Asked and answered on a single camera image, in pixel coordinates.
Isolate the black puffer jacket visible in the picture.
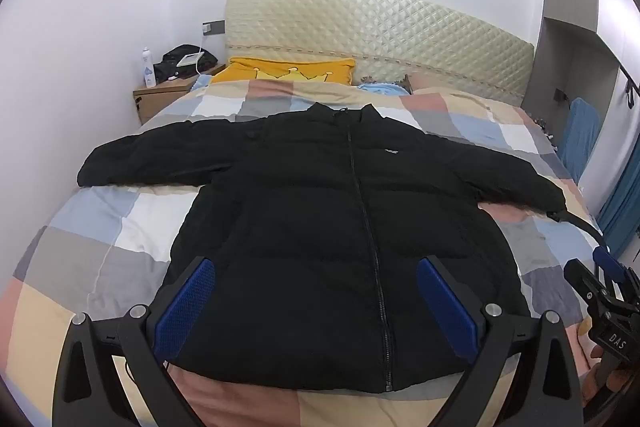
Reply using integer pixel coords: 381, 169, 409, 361
77, 104, 565, 393

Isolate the blue curtain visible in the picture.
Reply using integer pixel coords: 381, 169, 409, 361
598, 147, 640, 258

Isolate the wooden nightstand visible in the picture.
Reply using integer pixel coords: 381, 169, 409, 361
132, 74, 200, 124

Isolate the white spray bottle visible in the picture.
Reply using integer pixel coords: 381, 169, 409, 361
142, 48, 156, 89

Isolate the light blue cloth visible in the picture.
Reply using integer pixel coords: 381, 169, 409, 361
358, 82, 410, 96

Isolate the black bag on nightstand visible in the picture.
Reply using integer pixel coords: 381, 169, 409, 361
154, 44, 218, 83

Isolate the yellow pillow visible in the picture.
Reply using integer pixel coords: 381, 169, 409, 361
209, 56, 356, 86

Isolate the cream quilted headboard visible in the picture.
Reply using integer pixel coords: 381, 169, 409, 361
224, 0, 534, 105

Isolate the black strap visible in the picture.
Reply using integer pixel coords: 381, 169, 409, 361
549, 208, 606, 249

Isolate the white charging cable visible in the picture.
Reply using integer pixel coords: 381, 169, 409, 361
192, 33, 207, 78

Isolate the wall power outlet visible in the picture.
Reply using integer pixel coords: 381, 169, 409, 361
202, 20, 226, 36

